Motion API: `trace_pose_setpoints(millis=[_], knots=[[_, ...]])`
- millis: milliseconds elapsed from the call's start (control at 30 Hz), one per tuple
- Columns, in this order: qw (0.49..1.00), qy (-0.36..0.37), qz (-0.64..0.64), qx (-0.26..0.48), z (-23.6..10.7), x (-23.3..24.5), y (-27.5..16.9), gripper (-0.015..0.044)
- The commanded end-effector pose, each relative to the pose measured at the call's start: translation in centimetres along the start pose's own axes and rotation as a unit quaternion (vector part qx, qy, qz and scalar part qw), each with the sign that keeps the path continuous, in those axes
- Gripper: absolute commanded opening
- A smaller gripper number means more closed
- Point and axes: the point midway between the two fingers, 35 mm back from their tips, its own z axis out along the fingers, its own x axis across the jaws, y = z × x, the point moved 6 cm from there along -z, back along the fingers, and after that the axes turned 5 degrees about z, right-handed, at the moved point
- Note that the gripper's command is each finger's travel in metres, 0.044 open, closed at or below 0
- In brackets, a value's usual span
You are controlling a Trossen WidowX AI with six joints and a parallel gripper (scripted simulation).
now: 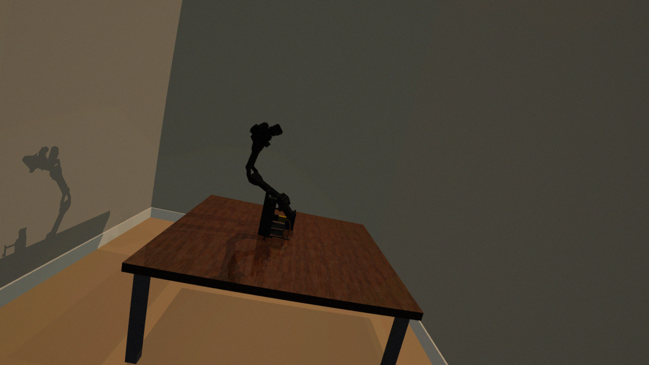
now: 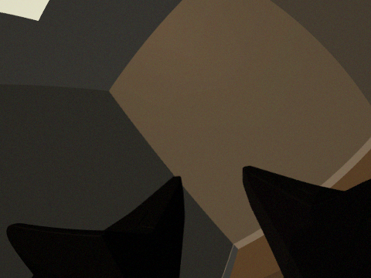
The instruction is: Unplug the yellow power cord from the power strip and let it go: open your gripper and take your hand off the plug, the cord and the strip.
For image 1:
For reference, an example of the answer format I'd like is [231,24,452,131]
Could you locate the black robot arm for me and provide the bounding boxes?
[246,123,294,218]

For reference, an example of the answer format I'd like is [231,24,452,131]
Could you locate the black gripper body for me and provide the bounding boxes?
[251,124,283,144]

